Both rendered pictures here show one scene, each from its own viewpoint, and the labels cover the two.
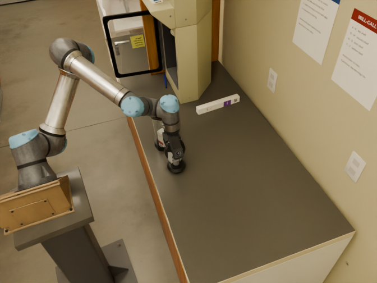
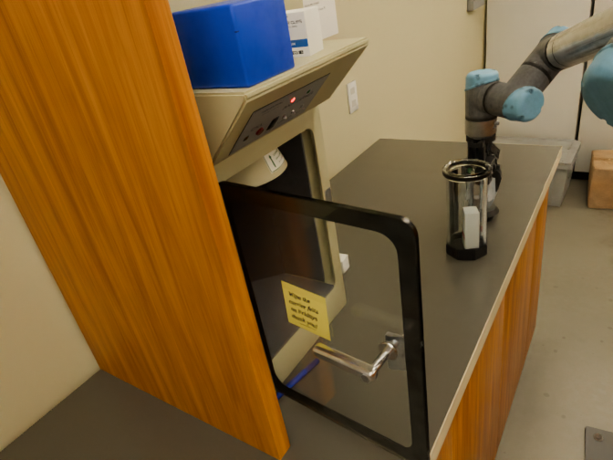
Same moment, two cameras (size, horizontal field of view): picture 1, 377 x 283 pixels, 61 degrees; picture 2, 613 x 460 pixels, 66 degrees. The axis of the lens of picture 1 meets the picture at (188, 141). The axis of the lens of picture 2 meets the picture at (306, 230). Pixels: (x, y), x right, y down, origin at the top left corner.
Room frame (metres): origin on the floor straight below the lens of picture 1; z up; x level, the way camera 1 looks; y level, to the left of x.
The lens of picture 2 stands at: (2.06, 0.71, 1.62)
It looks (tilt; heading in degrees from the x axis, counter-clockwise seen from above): 29 degrees down; 235
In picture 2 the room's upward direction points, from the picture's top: 10 degrees counter-clockwise
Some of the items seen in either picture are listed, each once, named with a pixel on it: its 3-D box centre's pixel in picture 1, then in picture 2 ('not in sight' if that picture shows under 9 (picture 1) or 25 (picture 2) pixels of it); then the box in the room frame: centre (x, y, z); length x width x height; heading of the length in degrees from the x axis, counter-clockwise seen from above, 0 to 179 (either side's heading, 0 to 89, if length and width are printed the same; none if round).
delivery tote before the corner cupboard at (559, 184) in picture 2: not in sight; (524, 171); (-0.91, -0.78, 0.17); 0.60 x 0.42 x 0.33; 105
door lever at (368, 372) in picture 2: not in sight; (353, 353); (1.79, 0.37, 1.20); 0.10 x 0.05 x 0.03; 101
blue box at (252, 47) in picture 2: not in sight; (235, 41); (1.73, 0.16, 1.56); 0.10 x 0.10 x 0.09; 17
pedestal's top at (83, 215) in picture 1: (50, 204); not in sight; (0.85, 0.64, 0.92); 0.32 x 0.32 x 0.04; 23
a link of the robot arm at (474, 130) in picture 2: (170, 124); (482, 126); (1.03, 0.07, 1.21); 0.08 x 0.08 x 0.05
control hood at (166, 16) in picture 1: (155, 8); (289, 97); (1.64, 0.14, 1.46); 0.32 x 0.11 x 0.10; 17
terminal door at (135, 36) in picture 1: (134, 45); (321, 327); (1.77, 0.29, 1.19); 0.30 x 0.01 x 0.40; 101
